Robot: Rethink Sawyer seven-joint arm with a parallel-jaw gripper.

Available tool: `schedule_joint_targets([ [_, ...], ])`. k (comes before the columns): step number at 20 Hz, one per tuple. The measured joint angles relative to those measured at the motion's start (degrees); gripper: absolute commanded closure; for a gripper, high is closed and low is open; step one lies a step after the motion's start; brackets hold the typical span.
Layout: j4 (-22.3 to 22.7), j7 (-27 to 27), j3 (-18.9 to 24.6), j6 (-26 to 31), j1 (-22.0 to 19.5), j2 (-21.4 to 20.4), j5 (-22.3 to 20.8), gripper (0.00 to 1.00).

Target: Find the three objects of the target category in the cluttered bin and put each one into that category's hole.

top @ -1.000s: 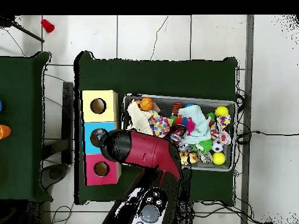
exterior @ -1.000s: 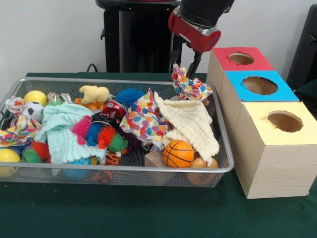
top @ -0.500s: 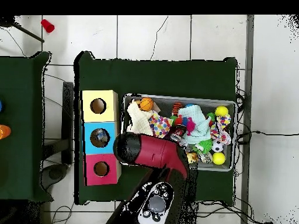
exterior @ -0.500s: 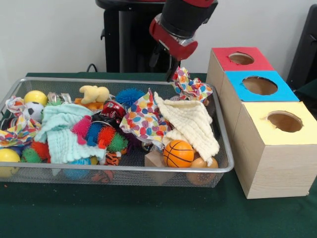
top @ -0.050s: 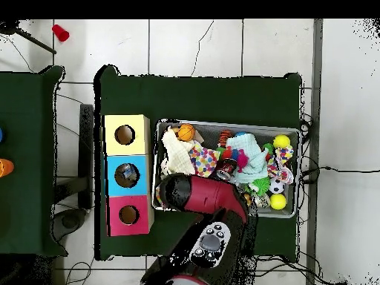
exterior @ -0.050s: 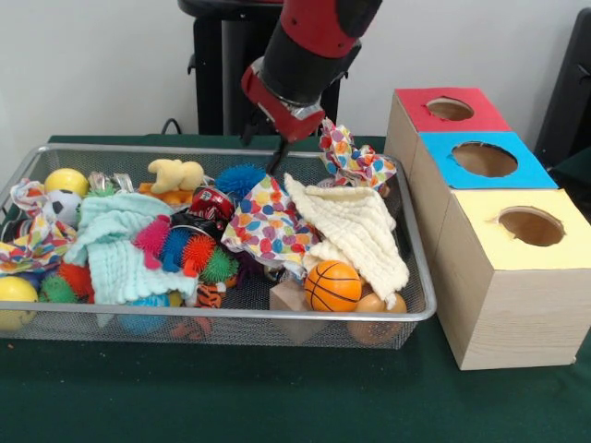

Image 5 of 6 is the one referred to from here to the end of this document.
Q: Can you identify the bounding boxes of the dark green tablecloth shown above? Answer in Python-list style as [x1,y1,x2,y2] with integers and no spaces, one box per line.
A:
[94,65,303,261]

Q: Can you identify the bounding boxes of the yellow ball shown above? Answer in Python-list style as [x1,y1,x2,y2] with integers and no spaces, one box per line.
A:
[269,193,288,211]
[272,134,291,149]

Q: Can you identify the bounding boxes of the crushed black drink can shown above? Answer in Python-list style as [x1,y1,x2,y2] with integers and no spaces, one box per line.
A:
[215,158,238,180]

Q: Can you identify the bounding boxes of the cream muslin cloth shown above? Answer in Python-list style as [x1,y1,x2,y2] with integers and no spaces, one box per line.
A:
[161,127,197,176]

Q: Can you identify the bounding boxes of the orange toy basketball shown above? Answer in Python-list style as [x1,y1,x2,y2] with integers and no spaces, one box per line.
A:
[177,123,196,142]

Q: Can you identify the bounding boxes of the orange toy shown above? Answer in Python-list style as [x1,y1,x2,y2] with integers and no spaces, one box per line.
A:
[0,158,15,178]

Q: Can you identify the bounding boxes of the multicolour spiky caterpillar toy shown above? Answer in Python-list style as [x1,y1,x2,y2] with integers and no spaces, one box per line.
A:
[217,146,249,173]

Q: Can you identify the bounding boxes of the mint muslin cloth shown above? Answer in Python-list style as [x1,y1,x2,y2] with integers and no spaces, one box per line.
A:
[226,133,271,184]

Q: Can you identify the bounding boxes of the black cable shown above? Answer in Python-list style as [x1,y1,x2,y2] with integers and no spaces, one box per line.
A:
[300,165,380,183]

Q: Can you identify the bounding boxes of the black upright stand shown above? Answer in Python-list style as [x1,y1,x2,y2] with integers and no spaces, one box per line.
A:
[78,103,94,209]

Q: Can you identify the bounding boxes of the red plastic cup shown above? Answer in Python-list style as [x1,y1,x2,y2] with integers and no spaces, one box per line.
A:
[51,24,71,42]

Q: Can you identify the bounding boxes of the grey rounded base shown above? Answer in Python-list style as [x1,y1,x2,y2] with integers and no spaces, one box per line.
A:
[53,207,88,242]

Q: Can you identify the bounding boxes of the wooden box with three holes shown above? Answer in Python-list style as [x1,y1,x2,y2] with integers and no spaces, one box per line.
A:
[102,114,155,238]

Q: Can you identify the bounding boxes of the small soccer ball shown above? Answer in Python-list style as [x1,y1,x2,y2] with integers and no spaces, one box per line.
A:
[269,178,285,194]

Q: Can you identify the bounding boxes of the side table with green cloth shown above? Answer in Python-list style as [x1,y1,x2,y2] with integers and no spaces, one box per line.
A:
[0,65,68,257]

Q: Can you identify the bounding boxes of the shallow clear mesh bin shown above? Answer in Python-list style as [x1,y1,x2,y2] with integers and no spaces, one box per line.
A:
[151,118,302,219]

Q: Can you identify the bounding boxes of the white colourful patterned cloth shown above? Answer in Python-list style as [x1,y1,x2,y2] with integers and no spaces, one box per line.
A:
[266,145,295,185]

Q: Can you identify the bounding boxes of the black tripod leg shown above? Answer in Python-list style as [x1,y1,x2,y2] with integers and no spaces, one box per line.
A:
[0,20,57,55]

